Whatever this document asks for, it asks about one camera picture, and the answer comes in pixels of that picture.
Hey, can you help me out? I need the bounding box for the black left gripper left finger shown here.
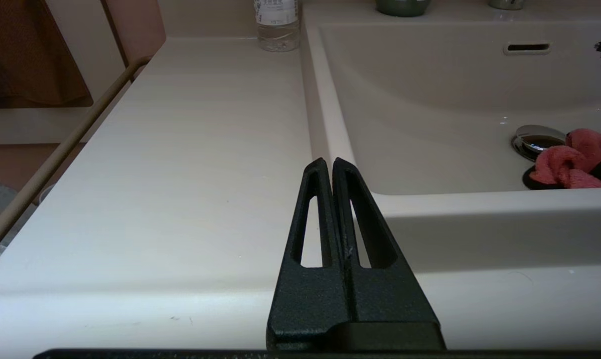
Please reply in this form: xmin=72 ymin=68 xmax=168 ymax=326
xmin=267 ymin=158 xmax=353 ymax=350

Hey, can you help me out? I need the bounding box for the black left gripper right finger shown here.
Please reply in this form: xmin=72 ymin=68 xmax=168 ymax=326
xmin=332 ymin=157 xmax=441 ymax=325

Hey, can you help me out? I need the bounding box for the pink cloth black trim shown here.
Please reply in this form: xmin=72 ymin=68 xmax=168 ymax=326
xmin=522 ymin=129 xmax=601 ymax=190

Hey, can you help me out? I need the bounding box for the chrome sink drain stopper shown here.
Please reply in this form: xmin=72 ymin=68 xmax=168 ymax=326
xmin=511 ymin=125 xmax=570 ymax=163

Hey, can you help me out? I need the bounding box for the white ceramic sink basin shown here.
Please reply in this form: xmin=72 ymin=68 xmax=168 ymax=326
xmin=303 ymin=0 xmax=601 ymax=272

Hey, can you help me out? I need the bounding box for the grey pump soap bottle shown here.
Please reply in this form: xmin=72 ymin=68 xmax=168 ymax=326
xmin=375 ymin=0 xmax=432 ymax=18

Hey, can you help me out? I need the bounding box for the uncapped clear plastic bottle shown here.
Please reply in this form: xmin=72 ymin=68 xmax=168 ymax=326
xmin=253 ymin=0 xmax=301 ymax=53

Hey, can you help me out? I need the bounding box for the brown slipper holder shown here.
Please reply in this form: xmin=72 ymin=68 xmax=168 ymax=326
xmin=0 ymin=0 xmax=94 ymax=108

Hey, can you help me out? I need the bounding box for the beige towel rail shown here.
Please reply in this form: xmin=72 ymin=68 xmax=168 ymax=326
xmin=0 ymin=57 xmax=151 ymax=272

